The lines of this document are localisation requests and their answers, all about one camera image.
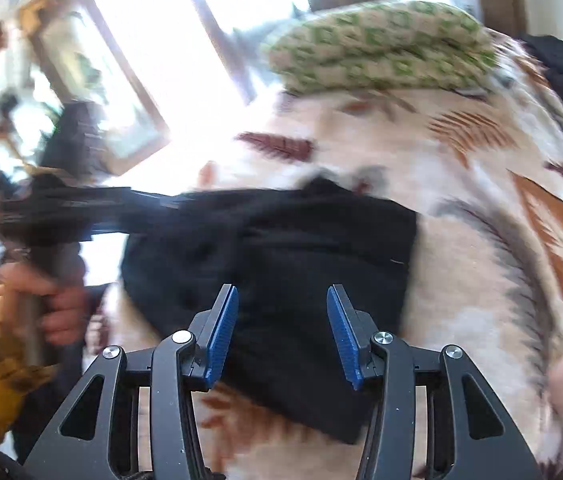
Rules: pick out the dark cloth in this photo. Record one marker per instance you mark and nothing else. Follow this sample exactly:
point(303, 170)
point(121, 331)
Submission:
point(561, 75)

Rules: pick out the black pants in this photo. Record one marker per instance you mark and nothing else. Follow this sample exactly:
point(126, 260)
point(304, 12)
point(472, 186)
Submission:
point(286, 250)

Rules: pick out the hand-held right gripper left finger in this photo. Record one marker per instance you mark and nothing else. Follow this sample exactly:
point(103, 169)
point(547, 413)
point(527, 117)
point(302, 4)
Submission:
point(221, 335)

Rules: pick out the green checkered folded quilt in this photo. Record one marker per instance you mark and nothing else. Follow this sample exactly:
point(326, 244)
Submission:
point(386, 45)

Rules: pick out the leaf-patterned fleece blanket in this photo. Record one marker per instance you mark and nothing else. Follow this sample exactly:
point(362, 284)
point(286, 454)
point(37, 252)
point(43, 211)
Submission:
point(466, 220)

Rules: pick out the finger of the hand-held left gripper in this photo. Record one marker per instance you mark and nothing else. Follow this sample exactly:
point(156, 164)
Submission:
point(111, 222)
point(126, 195)

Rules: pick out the framed wall picture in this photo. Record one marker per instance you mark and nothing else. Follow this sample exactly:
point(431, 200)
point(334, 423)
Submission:
point(111, 85)

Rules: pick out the person's left hand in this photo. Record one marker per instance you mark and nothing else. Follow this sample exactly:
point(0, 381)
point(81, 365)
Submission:
point(61, 310)

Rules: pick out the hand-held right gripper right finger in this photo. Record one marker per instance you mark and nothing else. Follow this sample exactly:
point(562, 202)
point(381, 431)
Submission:
point(344, 335)

